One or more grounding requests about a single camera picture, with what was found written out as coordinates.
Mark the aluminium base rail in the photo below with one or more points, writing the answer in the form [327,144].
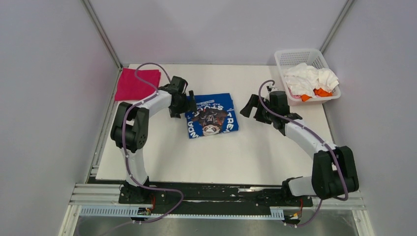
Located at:
[108,194]

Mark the folded pink t shirt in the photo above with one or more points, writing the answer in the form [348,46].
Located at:
[129,88]

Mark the white plastic basket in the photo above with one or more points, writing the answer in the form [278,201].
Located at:
[288,58]

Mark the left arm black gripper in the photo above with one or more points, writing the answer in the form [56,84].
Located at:
[175,112]

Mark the left aluminium frame post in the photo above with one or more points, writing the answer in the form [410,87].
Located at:
[103,35]

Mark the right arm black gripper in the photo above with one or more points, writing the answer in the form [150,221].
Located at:
[254,102]

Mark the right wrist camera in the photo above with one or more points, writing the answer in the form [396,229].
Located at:
[272,89]

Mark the white slotted cable duct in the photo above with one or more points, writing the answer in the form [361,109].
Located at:
[198,212]

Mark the aluminium frame post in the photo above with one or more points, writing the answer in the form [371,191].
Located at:
[336,25]
[103,35]

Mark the right aluminium frame post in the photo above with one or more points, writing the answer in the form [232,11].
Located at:
[336,25]

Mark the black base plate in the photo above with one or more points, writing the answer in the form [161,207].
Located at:
[167,195]

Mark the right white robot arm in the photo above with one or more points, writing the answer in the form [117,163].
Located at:
[333,171]

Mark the white crumpled t shirt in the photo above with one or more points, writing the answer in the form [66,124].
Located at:
[303,79]

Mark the pink garment in basket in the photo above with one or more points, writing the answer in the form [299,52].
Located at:
[294,96]

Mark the blue t shirt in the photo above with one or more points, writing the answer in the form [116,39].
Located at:
[215,115]

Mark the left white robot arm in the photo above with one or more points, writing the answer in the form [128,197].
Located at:
[130,132]

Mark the orange garment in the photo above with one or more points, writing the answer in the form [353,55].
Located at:
[318,93]

